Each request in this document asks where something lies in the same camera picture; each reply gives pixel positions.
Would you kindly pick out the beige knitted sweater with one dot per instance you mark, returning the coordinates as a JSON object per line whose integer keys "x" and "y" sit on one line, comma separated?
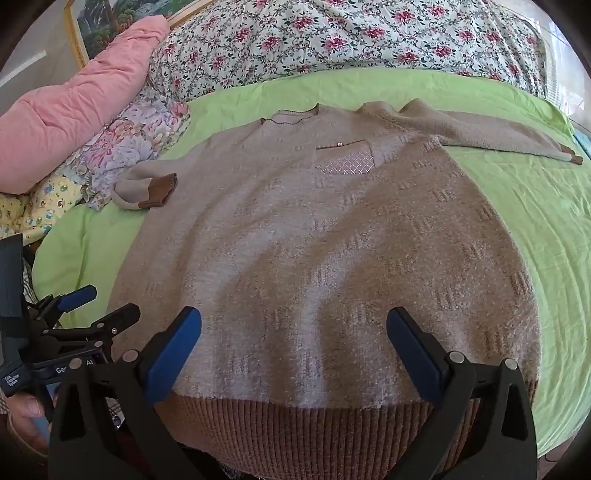
{"x": 323, "y": 254}

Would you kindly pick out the red rose floral quilt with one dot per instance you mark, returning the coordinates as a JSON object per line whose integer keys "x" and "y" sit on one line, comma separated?
{"x": 323, "y": 37}

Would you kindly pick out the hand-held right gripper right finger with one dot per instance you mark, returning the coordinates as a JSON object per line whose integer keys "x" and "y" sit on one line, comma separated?
{"x": 415, "y": 355}

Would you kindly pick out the yellow cartoon print cloth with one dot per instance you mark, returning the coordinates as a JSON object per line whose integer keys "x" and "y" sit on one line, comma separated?
{"x": 51, "y": 194}

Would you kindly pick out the person's left hand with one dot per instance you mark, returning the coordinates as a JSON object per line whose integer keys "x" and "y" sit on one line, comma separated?
{"x": 27, "y": 413}

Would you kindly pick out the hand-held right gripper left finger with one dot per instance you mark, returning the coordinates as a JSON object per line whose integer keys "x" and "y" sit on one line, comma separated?
{"x": 175, "y": 353}

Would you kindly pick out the light blue cloth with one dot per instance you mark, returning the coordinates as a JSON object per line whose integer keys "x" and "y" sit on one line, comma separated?
{"x": 582, "y": 141}

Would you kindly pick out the pink quilt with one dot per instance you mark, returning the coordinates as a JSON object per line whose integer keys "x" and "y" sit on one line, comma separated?
{"x": 69, "y": 106}

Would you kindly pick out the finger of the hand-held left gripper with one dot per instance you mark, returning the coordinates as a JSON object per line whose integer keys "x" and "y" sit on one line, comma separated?
{"x": 115, "y": 319}
{"x": 76, "y": 296}

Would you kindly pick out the green bed sheet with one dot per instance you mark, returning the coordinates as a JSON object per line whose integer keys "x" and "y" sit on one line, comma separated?
{"x": 531, "y": 207}

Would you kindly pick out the pastel floral blanket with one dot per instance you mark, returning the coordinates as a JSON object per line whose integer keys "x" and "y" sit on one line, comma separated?
{"x": 134, "y": 134}

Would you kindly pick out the gold framed painting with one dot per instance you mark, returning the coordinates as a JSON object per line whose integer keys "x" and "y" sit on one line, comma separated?
{"x": 92, "y": 18}

